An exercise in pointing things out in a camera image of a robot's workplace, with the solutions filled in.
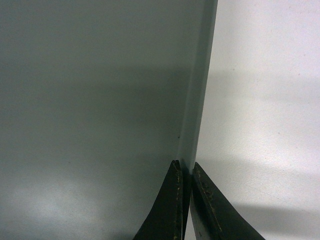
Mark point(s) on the grey silver serving tray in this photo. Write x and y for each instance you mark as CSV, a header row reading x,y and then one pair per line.
x,y
97,98

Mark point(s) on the white checkout counter table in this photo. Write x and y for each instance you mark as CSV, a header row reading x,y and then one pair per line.
x,y
259,138

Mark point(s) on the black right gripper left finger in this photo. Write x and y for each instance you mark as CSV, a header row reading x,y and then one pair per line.
x,y
167,219

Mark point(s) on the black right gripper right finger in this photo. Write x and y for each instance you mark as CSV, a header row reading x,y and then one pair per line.
x,y
213,216

